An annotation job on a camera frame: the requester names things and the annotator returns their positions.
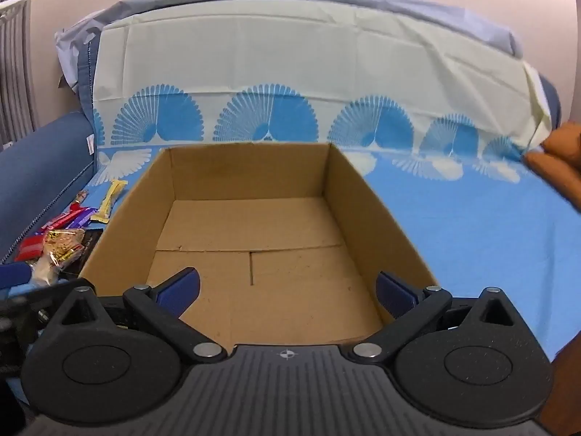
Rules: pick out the gold patterned snack packet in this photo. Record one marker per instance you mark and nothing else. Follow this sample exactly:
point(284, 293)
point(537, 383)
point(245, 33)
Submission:
point(63, 243)

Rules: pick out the blue cream printed bed sheet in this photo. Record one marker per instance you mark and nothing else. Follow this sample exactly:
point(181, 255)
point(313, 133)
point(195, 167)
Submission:
point(454, 218)

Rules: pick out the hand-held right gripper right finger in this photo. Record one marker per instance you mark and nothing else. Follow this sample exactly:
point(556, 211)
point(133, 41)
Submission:
point(395, 293)

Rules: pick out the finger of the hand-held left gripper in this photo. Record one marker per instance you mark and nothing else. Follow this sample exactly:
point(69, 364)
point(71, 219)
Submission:
point(13, 276)

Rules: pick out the grey curtain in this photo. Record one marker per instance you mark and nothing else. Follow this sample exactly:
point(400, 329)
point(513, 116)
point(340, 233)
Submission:
point(13, 77)

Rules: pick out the yellow snack bar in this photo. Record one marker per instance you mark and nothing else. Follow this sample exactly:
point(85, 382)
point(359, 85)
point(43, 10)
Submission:
point(111, 200)

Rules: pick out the white sofa label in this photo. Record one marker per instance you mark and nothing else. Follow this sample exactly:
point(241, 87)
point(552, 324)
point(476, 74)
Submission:
point(90, 143)

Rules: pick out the clear white snack packet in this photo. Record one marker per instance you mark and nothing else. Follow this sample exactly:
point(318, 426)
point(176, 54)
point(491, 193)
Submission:
point(45, 270)

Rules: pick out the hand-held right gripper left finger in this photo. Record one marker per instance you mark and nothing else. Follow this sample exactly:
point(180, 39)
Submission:
point(181, 288)

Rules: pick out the dark snack box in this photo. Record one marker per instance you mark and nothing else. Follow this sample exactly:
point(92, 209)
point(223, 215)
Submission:
point(92, 241)

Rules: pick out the brown cardboard box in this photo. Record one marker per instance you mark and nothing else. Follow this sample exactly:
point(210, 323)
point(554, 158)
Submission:
point(254, 218)

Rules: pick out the grey-blue sofa cover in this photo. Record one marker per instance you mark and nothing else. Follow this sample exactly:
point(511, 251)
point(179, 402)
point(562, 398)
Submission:
point(476, 27)

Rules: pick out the purple snack bar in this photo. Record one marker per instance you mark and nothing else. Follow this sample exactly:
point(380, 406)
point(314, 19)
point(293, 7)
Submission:
point(84, 216)

